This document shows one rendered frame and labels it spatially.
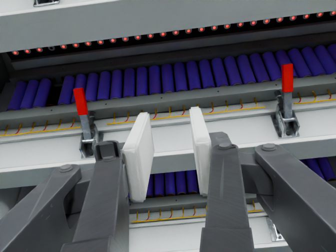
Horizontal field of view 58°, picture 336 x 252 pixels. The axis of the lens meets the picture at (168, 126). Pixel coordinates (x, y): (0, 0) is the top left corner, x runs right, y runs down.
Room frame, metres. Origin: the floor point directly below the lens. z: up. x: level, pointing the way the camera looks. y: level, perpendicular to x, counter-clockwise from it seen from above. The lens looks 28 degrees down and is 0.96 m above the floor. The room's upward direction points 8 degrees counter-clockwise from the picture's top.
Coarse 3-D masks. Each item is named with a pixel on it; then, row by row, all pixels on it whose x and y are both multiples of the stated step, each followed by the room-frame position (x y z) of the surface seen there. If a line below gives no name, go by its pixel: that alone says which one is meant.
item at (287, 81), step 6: (282, 66) 0.36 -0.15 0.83; (288, 66) 0.35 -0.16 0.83; (282, 72) 0.35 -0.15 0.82; (288, 72) 0.35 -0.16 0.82; (282, 78) 0.35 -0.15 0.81; (288, 78) 0.35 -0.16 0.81; (282, 84) 0.35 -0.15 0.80; (288, 84) 0.35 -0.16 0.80; (282, 90) 0.35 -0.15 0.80; (288, 90) 0.35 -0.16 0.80; (288, 96) 0.35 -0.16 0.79; (288, 102) 0.35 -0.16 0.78; (288, 108) 0.34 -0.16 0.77; (282, 114) 0.35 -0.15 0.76; (288, 114) 0.34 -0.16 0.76
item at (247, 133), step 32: (256, 32) 0.49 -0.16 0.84; (288, 32) 0.49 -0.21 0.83; (32, 64) 0.52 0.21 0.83; (0, 96) 0.50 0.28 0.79; (320, 96) 0.39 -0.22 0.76; (160, 128) 0.38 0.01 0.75; (224, 128) 0.36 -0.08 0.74; (256, 128) 0.36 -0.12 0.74; (320, 128) 0.34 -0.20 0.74; (0, 160) 0.37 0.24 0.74; (32, 160) 0.36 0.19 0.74; (64, 160) 0.35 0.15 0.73; (160, 160) 0.34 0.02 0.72; (192, 160) 0.34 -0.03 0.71
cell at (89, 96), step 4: (92, 72) 0.49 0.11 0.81; (88, 76) 0.48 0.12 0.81; (92, 76) 0.48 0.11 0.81; (96, 76) 0.48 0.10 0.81; (88, 80) 0.47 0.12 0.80; (92, 80) 0.47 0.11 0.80; (96, 80) 0.48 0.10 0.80; (88, 84) 0.46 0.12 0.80; (92, 84) 0.46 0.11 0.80; (96, 84) 0.47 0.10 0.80; (88, 88) 0.45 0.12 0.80; (92, 88) 0.45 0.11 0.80; (96, 88) 0.46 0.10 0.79; (88, 92) 0.45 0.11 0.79; (92, 92) 0.45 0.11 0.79; (96, 92) 0.45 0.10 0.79; (88, 96) 0.44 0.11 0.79; (92, 96) 0.44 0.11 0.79; (96, 96) 0.45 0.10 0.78; (88, 100) 0.43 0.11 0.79; (92, 100) 0.43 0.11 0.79
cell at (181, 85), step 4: (176, 64) 0.48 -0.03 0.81; (180, 64) 0.47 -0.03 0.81; (176, 68) 0.47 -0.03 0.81; (180, 68) 0.46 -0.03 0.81; (184, 68) 0.47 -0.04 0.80; (176, 72) 0.46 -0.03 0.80; (180, 72) 0.46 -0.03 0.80; (184, 72) 0.46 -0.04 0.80; (176, 76) 0.45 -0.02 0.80; (180, 76) 0.45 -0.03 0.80; (184, 76) 0.45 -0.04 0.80; (176, 80) 0.44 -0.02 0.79; (180, 80) 0.44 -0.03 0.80; (184, 80) 0.44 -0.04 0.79; (176, 84) 0.44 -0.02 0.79; (180, 84) 0.43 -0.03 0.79; (184, 84) 0.43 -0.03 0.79; (176, 88) 0.43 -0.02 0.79; (180, 88) 0.42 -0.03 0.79; (184, 88) 0.42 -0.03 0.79
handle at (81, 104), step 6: (78, 90) 0.37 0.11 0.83; (78, 96) 0.37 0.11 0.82; (84, 96) 0.37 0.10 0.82; (78, 102) 0.37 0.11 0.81; (84, 102) 0.37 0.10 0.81; (78, 108) 0.37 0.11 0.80; (84, 108) 0.37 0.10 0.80; (78, 114) 0.36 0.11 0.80; (84, 114) 0.37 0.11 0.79; (84, 120) 0.36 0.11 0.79; (84, 126) 0.36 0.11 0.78; (84, 132) 0.36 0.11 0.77; (90, 132) 0.36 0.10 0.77; (84, 138) 0.36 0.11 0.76; (90, 138) 0.36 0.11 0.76
